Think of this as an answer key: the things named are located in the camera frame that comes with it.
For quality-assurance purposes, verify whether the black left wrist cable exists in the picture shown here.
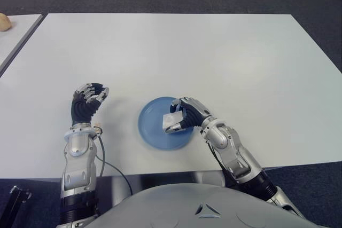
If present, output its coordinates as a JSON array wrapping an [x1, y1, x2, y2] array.
[[95, 134, 134, 196]]

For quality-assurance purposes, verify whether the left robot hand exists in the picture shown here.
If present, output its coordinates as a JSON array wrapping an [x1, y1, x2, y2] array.
[[71, 82, 111, 127]]

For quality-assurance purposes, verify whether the grey robot torso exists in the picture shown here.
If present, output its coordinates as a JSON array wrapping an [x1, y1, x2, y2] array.
[[82, 183, 321, 228]]

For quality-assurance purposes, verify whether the blue round plate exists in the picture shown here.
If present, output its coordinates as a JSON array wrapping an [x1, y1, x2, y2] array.
[[137, 96, 193, 151]]

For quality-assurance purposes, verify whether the black stand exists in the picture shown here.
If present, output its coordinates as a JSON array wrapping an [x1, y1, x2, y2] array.
[[0, 186, 33, 228]]

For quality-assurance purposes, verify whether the grey robot leg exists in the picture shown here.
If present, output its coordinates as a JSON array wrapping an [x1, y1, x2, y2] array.
[[96, 176, 134, 213], [192, 171, 226, 188]]

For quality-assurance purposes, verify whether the beige round object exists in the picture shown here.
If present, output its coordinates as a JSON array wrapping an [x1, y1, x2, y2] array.
[[0, 13, 12, 32]]

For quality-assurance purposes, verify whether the white side table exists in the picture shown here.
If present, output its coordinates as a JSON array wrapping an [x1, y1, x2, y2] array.
[[0, 13, 44, 76]]

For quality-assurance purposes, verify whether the white charger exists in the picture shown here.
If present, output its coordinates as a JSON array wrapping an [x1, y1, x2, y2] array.
[[161, 112, 184, 130]]

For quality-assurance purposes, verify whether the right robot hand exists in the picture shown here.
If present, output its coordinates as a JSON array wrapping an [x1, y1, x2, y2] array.
[[163, 96, 214, 134]]

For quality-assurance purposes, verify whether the grey left robot leg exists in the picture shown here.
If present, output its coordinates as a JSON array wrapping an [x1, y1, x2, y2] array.
[[96, 176, 134, 213]]

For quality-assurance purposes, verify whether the grey right robot leg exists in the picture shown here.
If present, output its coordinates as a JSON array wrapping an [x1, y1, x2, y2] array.
[[192, 171, 226, 188]]

